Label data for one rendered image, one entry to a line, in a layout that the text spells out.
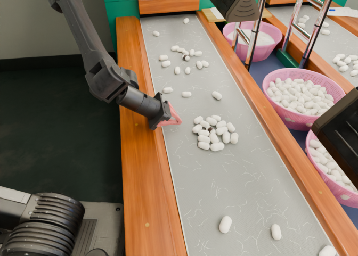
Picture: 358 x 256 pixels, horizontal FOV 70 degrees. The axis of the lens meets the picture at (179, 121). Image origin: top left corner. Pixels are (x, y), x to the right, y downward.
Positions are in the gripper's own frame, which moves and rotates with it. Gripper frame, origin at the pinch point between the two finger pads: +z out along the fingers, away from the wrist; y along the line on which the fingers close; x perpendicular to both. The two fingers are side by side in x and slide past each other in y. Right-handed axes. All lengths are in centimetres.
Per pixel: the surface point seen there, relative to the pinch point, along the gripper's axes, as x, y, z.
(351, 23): -62, 51, 71
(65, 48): 88, 167, -17
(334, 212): -18.2, -34.3, 21.3
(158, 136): 4.8, -4.2, -4.7
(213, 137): -5.5, -7.8, 6.5
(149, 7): -5, 74, -5
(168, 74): 0.5, 28.0, 2.0
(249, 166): -8.4, -17.7, 13.3
